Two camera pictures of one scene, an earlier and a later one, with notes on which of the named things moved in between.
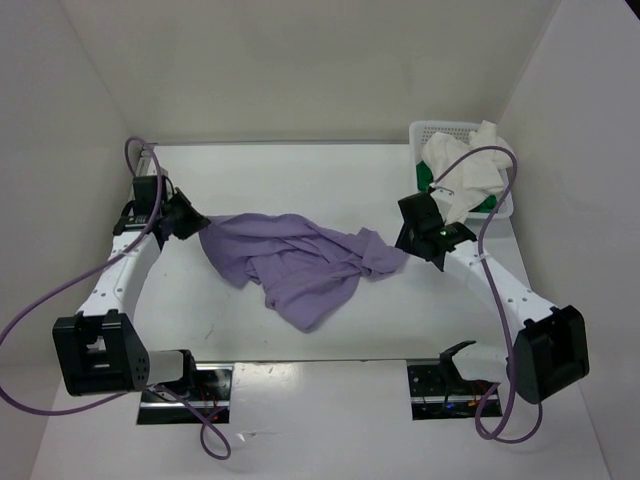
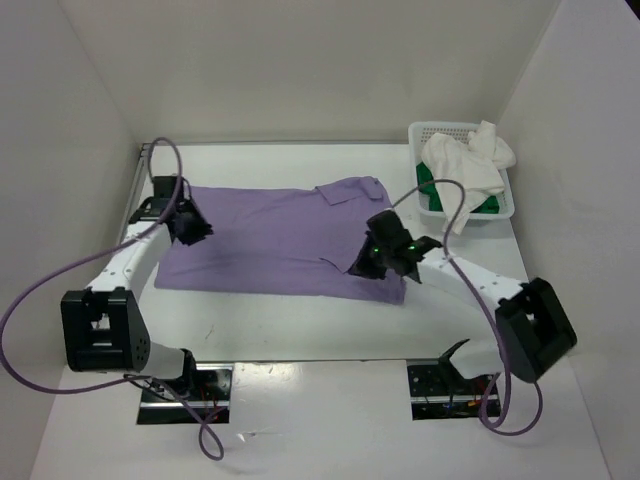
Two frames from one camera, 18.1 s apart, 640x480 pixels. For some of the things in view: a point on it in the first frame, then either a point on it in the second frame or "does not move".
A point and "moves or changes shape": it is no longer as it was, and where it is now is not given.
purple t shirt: x=297 y=259 moves or changes shape
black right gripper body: x=406 y=238 -> x=385 y=251
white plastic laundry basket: x=460 y=132 does not move
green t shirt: x=425 y=178 does not move
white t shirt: x=471 y=169 does not move
